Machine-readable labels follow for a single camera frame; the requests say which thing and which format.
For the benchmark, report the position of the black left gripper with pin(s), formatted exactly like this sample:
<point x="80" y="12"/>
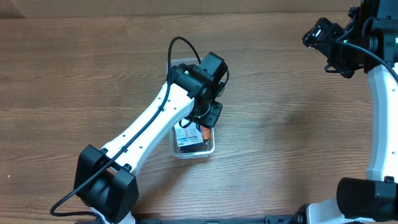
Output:
<point x="212" y="114"/>

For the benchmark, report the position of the orange tablet tube white cap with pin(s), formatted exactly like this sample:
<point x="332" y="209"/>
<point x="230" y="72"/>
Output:
<point x="205" y="133"/>

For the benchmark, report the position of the white medicine box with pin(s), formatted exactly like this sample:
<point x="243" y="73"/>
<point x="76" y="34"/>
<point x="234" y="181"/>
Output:
<point x="188" y="136"/>

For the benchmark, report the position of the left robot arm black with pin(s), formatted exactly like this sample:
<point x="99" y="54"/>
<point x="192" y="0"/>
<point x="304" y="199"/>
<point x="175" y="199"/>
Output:
<point x="106" y="178"/>

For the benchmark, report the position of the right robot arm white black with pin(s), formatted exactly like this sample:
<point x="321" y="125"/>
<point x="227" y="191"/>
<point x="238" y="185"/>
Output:
<point x="373" y="199"/>

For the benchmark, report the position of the clear plastic container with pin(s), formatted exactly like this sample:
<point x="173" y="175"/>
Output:
<point x="192" y="149"/>

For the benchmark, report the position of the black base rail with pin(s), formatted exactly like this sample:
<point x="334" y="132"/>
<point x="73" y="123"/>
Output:
<point x="268" y="219"/>

